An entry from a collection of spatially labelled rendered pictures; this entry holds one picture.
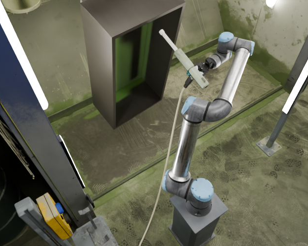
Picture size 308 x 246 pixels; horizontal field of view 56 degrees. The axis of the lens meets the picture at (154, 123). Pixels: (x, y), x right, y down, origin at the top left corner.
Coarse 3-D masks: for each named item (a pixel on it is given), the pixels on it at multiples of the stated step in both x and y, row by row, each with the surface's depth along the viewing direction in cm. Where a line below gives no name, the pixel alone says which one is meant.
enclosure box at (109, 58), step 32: (96, 0) 186; (128, 0) 189; (160, 0) 192; (96, 32) 186; (128, 32) 179; (96, 64) 218; (128, 64) 275; (160, 64) 264; (96, 96) 263; (128, 96) 296; (160, 96) 297
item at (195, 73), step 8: (160, 32) 192; (168, 40) 191; (176, 48) 190; (176, 56) 190; (184, 56) 188; (184, 64) 188; (192, 64) 187; (192, 72) 185; (192, 80) 190; (200, 80) 184
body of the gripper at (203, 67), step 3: (201, 63) 194; (204, 63) 195; (213, 63) 196; (201, 66) 193; (204, 66) 194; (207, 66) 194; (213, 66) 198; (198, 69) 196; (201, 69) 193; (204, 69) 193; (207, 69) 194
